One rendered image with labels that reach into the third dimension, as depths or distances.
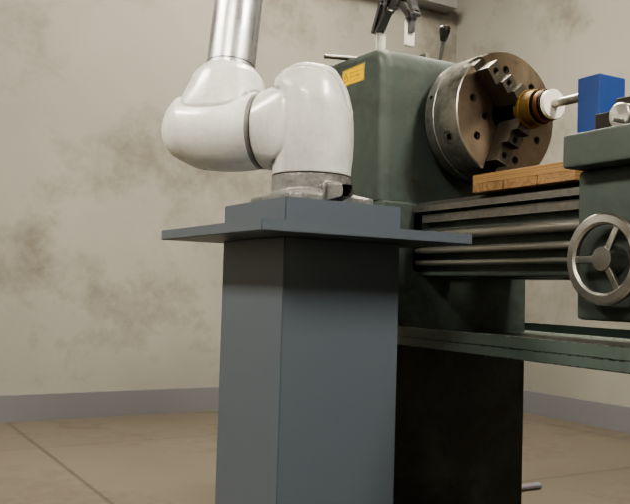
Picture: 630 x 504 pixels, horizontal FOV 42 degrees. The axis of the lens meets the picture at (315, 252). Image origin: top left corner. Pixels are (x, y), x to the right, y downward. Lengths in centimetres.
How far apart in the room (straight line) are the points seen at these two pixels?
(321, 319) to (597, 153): 55
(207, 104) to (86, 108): 251
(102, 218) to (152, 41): 93
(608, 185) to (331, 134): 50
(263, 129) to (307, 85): 12
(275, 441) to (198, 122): 63
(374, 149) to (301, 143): 56
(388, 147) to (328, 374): 76
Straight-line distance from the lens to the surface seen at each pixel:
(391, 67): 210
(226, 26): 174
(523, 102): 200
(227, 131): 161
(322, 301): 146
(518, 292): 230
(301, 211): 144
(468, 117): 202
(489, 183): 184
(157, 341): 418
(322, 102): 155
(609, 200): 150
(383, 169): 205
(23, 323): 400
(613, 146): 145
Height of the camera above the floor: 64
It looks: 3 degrees up
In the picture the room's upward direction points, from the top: 2 degrees clockwise
